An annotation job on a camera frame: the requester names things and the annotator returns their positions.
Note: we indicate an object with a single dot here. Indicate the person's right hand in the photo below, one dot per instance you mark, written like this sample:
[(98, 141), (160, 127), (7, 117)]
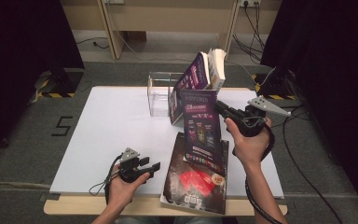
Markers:
[(250, 149)]

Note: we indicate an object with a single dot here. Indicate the person's left hand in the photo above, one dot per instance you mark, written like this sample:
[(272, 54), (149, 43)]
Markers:
[(124, 193)]

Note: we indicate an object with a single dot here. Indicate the clear acrylic book organizer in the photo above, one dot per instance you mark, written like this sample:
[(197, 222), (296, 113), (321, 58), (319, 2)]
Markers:
[(158, 102)]

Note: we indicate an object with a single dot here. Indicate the purple magazine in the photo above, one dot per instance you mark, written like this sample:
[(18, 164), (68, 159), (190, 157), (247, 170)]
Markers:
[(192, 74), (200, 130)]

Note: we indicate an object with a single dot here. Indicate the beige wooden desk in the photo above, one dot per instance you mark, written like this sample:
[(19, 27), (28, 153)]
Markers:
[(167, 15)]

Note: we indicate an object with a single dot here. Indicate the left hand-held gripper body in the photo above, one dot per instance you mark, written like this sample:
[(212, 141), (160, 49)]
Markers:
[(130, 171)]

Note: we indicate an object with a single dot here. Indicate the white book with picture grid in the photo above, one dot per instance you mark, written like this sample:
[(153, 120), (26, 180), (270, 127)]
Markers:
[(217, 68)]

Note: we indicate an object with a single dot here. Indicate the white wall socket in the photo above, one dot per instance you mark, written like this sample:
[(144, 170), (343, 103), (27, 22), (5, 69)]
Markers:
[(251, 2)]

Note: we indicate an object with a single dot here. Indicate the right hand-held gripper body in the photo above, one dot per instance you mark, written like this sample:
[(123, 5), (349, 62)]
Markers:
[(248, 123)]

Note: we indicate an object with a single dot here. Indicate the dark brown magazine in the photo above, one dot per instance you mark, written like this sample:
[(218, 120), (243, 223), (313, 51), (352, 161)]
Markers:
[(183, 186)]

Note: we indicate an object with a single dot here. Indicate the black stand base hazard tape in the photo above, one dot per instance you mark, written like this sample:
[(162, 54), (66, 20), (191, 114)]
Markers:
[(65, 82), (276, 84)]

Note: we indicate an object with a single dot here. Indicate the black curtain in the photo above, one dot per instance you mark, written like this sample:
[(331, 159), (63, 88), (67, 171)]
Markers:
[(338, 77), (12, 62)]

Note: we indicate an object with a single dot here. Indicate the white board sheet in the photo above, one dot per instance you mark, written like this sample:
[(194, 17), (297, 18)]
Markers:
[(121, 130)]

